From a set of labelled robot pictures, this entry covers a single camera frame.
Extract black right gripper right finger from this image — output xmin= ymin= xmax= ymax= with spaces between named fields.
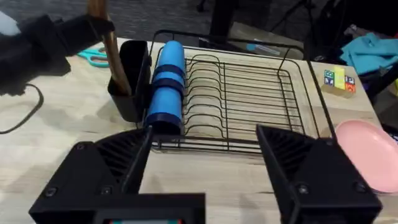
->
xmin=255 ymin=124 xmax=383 ymax=224

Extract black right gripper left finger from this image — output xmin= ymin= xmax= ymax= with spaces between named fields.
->
xmin=29 ymin=126 xmax=153 ymax=224

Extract teal scissors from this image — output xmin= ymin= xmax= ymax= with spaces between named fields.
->
xmin=76 ymin=47 xmax=110 ymax=68

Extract pink plate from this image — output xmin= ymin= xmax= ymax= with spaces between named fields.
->
xmin=335 ymin=119 xmax=398 ymax=194

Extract black cutlery holder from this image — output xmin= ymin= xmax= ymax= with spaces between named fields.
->
xmin=108 ymin=39 xmax=152 ymax=124

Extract colourful toy blocks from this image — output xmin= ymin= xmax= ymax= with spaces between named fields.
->
xmin=322 ymin=66 xmax=357 ymax=99

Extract teal cloth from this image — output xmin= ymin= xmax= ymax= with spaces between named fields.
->
xmin=339 ymin=32 xmax=398 ymax=75

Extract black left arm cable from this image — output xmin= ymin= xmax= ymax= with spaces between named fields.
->
xmin=0 ymin=83 xmax=44 ymax=135

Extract black wire dish rack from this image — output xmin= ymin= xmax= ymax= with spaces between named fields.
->
xmin=136 ymin=29 xmax=338 ymax=155

